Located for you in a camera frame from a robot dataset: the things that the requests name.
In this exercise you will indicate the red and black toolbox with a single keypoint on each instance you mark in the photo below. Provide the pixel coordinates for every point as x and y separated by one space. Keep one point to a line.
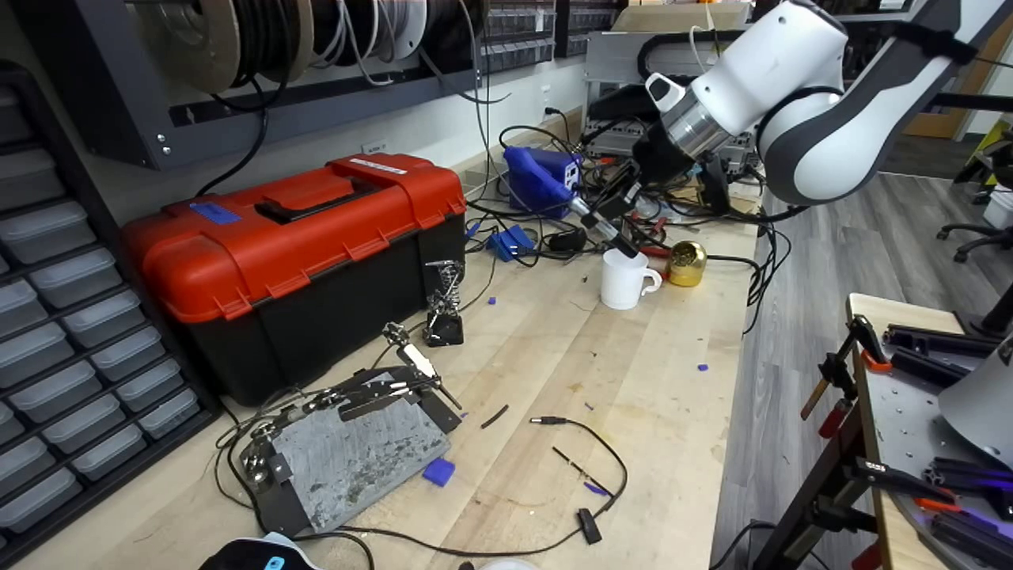
263 263

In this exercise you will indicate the white ceramic mug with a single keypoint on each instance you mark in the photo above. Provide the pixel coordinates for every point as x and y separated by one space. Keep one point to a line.
620 284

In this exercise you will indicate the small blue connector block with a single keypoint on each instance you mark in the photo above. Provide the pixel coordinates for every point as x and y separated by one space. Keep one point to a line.
513 244

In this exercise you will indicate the black cap with blue logo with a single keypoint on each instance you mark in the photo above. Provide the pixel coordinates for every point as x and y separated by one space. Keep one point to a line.
253 556

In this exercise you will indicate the short black stick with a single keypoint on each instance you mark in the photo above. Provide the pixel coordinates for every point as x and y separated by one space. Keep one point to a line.
494 417

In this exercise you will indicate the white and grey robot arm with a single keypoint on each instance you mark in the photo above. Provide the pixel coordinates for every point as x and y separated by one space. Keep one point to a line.
835 97

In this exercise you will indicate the black office chair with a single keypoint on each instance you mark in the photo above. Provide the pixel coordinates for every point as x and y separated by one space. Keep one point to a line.
983 234

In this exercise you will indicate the wooden workbench with black frame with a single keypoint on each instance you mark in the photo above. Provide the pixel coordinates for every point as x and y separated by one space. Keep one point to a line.
896 430

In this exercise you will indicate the black parts drawer cabinet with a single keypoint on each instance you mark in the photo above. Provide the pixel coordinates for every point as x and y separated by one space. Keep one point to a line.
63 350

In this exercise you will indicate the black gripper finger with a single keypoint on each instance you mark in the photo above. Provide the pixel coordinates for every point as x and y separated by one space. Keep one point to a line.
646 216
616 191

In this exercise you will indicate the purple and black hand tool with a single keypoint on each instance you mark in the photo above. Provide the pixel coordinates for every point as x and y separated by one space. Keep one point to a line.
970 476

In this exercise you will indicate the small black metal clamp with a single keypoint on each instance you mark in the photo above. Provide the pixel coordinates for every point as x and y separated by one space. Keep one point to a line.
445 324

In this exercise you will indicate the black power adapter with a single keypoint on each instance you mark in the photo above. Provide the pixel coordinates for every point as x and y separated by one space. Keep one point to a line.
564 242

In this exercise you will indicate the grey metal sheet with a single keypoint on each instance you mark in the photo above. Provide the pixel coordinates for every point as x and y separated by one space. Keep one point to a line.
986 406

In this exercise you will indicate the black and orange bar clamp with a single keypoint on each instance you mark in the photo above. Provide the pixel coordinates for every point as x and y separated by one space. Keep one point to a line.
839 370

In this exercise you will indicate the tiny purple plastic bit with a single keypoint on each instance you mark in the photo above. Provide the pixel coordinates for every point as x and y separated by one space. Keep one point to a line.
699 368

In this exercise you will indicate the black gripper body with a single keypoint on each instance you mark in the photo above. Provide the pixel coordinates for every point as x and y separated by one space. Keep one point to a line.
663 162

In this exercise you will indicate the small blue plastic block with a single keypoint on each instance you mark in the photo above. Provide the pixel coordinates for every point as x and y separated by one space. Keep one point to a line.
437 473

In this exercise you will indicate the long black bar tool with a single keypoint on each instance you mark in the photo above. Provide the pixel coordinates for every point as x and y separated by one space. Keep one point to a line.
937 343

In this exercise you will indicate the black and silver hand tool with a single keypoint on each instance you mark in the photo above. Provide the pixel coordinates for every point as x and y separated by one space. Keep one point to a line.
419 358

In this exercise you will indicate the grey metal plate device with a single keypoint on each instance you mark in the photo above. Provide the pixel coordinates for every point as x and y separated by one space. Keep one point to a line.
348 461

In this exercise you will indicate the grey machine with black tray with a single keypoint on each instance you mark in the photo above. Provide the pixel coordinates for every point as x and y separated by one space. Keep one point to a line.
619 50

